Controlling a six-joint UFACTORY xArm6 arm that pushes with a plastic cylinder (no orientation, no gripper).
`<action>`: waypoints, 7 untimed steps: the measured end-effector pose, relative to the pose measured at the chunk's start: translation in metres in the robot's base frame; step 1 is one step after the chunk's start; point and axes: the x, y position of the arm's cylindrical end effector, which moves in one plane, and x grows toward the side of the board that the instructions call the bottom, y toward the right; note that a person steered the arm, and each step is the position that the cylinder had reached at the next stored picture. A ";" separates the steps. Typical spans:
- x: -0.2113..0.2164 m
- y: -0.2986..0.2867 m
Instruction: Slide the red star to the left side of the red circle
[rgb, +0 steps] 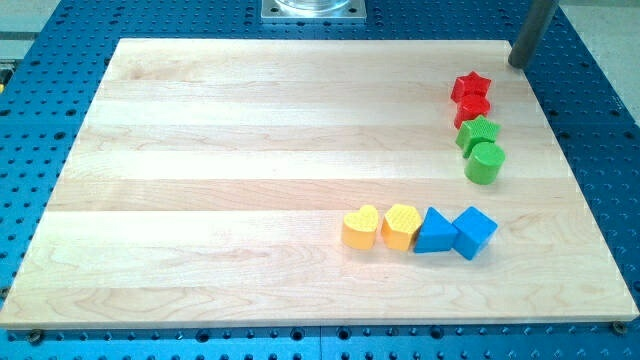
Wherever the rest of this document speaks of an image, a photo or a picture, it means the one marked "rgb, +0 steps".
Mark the right board clamp screw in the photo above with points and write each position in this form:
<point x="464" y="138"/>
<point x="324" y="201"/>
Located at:
<point x="619" y="328"/>

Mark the left board clamp screw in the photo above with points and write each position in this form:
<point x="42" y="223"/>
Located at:
<point x="35" y="336"/>

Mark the blue cube block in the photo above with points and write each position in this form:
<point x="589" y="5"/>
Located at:
<point x="475" y="229"/>

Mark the red circle block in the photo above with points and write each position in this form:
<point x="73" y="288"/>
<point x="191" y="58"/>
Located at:
<point x="469" y="107"/>

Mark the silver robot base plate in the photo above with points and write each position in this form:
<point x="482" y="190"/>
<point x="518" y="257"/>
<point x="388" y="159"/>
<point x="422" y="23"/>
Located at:
<point x="306" y="10"/>

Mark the green cylinder block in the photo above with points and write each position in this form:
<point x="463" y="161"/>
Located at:
<point x="484" y="163"/>

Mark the blue triangle block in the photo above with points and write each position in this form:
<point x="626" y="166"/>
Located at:
<point x="437" y="234"/>

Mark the red star block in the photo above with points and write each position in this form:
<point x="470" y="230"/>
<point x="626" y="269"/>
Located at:
<point x="470" y="84"/>

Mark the board clamp screw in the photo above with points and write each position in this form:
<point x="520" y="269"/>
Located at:
<point x="35" y="336"/>
<point x="619" y="328"/>

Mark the yellow heart block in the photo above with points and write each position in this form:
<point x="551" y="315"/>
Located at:
<point x="359" y="229"/>

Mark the light wooden board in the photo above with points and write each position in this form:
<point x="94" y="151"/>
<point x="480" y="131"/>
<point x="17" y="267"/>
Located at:
<point x="208" y="183"/>

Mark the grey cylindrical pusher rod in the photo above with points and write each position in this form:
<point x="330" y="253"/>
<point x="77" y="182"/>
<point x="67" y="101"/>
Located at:
<point x="537" y="21"/>

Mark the green star block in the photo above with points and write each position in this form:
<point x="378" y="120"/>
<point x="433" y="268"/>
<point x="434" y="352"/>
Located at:
<point x="475" y="131"/>

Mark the yellow hexagon block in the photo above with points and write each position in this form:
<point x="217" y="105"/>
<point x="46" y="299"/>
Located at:
<point x="400" y="226"/>

